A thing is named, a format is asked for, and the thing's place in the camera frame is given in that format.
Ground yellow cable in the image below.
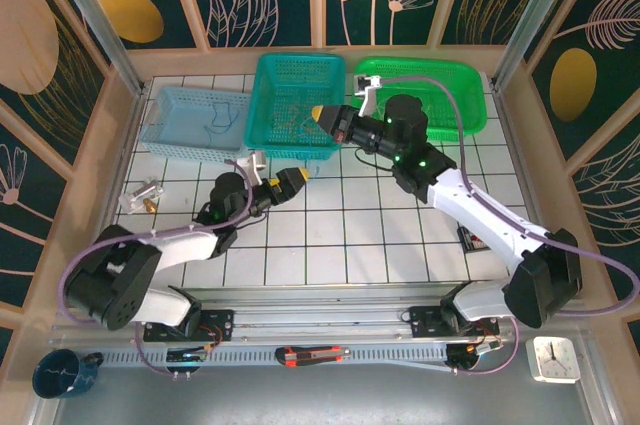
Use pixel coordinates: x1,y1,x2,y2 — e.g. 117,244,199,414
268,104,324,144

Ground teal plastic basket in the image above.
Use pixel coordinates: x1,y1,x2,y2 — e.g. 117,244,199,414
243,52,349,162

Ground green plastic basket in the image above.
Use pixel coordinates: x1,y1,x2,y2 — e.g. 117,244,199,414
349,55,489,144

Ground light blue plastic basket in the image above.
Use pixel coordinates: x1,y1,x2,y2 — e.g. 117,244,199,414
138,86,254,165

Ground clear connector with brass parts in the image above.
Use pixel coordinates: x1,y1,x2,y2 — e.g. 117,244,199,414
118,177,165,216

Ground black device orange display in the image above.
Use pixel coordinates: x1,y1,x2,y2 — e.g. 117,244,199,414
457,225,489,252

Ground orange black utility knife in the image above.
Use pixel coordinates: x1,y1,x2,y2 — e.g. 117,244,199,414
274,344,352,369

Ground small circuit board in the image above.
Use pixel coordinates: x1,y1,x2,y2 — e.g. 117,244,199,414
167,347,209,365
447,339,506,374

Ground dark blue mug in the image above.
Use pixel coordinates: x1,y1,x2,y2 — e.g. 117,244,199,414
32,349,105,400

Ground white square clock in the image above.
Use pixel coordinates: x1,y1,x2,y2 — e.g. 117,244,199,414
524,335,582,386

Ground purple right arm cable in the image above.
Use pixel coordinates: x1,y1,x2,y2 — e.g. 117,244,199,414
378,73,626,376

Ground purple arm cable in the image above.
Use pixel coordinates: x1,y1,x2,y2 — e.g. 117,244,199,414
378,73,626,376
57,158,251,376

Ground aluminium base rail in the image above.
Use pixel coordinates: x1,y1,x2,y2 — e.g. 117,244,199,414
49,284,589,346

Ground aluminium frame post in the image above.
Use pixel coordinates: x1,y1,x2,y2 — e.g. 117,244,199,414
42,0,147,96
491,0,585,91

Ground slotted metal cable duct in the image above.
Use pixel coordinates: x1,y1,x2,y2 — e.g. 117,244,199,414
102,344,451,374

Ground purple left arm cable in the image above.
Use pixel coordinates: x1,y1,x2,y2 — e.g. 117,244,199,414
57,158,251,376

